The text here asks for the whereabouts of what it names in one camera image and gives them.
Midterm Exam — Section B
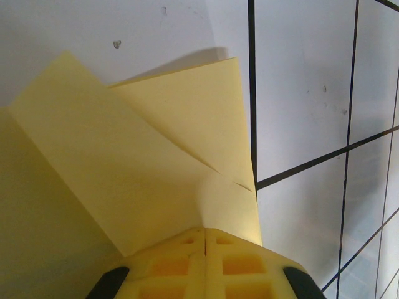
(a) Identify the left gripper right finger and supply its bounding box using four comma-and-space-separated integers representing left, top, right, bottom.
204, 227, 327, 299

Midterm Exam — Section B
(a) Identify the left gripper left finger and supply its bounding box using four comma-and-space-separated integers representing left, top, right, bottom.
86, 226, 207, 299

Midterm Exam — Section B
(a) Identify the yellow cloth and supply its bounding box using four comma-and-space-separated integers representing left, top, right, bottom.
0, 50, 263, 299

